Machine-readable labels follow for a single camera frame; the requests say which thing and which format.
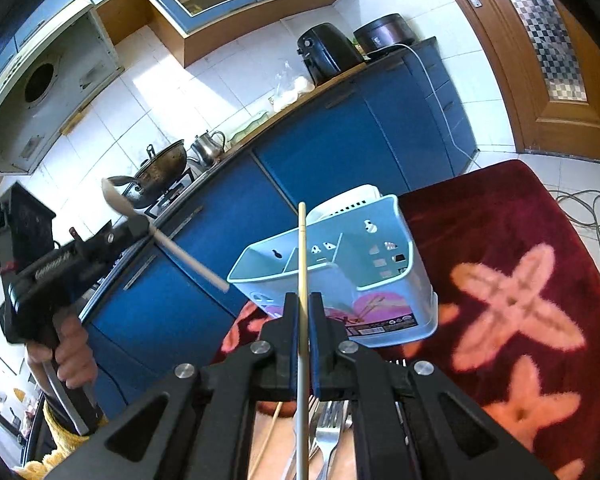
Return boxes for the black air fryer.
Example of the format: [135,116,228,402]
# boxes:
[297,23,364,87]

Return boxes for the large black wok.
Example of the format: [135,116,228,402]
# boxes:
[108,140,187,209]

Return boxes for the blue base cabinets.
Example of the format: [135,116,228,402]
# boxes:
[84,38,476,417]

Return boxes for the white power cord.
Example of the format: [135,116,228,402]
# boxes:
[379,42,479,174]

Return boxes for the small steel fork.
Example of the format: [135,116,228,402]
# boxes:
[281,393,326,480]

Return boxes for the red floral plush table cover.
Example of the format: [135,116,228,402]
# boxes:
[384,160,600,479]

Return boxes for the large steel fork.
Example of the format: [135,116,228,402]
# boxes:
[315,400,349,480]

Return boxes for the wooden chopstick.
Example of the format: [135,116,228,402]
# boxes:
[296,202,310,480]
[248,402,283,480]

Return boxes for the person's left hand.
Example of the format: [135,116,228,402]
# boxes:
[26,314,97,396]

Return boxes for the beige plastic spoon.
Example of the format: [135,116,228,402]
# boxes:
[100,178,231,294]

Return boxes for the steel kettle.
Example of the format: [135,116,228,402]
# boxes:
[190,131,226,168]

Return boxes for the light blue utensil holder box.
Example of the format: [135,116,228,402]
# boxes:
[227,184,439,348]

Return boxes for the bag of white buns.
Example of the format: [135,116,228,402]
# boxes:
[270,62,315,113]

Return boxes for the grey floor cables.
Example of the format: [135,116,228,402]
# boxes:
[549,187,600,306]

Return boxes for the dark rice cooker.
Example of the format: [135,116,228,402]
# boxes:
[353,13,417,54]

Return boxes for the brown wooden door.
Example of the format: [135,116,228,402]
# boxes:
[456,0,600,162]

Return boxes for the yellow sleeve forearm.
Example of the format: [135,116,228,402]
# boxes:
[12,401,88,480]

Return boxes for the grey range hood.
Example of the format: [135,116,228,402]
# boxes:
[0,0,123,177]

